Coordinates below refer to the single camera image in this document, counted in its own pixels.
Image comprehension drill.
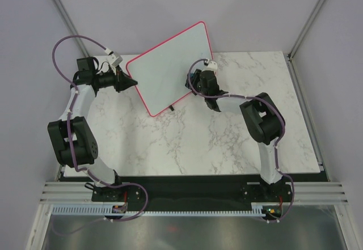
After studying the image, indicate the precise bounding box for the pink-framed whiteboard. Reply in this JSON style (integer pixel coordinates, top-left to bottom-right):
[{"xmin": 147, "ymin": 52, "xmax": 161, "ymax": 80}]
[{"xmin": 125, "ymin": 21, "xmax": 213, "ymax": 117}]

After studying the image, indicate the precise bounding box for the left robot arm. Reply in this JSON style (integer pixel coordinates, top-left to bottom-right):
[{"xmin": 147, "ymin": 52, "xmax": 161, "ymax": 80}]
[{"xmin": 47, "ymin": 57, "xmax": 138, "ymax": 201}]

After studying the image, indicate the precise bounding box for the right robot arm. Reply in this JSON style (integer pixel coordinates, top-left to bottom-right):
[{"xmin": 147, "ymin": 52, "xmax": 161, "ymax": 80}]
[{"xmin": 185, "ymin": 69, "xmax": 286, "ymax": 201}]

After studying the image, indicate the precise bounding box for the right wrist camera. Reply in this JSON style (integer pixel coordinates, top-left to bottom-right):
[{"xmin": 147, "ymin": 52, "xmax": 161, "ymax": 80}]
[{"xmin": 204, "ymin": 59, "xmax": 218, "ymax": 71}]

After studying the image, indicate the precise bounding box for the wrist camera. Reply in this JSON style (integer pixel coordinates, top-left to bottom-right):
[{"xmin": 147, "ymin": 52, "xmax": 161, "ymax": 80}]
[
  {"xmin": 105, "ymin": 48, "xmax": 123, "ymax": 74},
  {"xmin": 204, "ymin": 59, "xmax": 218, "ymax": 71}
]

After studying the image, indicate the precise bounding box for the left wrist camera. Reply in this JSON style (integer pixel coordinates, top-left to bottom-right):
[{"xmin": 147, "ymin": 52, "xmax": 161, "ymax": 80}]
[{"xmin": 105, "ymin": 48, "xmax": 123, "ymax": 74}]

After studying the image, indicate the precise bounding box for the left aluminium corner post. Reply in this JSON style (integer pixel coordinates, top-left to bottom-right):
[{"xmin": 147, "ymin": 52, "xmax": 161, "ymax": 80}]
[{"xmin": 51, "ymin": 0, "xmax": 90, "ymax": 57}]

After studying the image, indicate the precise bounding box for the aluminium corner post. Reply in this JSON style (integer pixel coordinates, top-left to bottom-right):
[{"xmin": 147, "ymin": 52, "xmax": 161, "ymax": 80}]
[
  {"xmin": 51, "ymin": 0, "xmax": 90, "ymax": 57},
  {"xmin": 286, "ymin": 0, "xmax": 327, "ymax": 61}
]

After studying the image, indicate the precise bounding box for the aluminium extrusion frame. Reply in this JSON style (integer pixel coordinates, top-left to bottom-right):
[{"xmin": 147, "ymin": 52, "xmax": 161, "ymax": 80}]
[{"xmin": 40, "ymin": 182, "xmax": 348, "ymax": 205}]

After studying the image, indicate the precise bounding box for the white slotted cable duct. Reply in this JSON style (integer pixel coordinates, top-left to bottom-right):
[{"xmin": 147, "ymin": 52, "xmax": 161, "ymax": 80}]
[{"xmin": 52, "ymin": 201, "xmax": 293, "ymax": 217}]

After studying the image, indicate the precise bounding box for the right aluminium corner post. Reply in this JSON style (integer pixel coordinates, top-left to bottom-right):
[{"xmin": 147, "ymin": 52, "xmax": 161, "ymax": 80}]
[{"xmin": 286, "ymin": 0, "xmax": 327, "ymax": 61}]

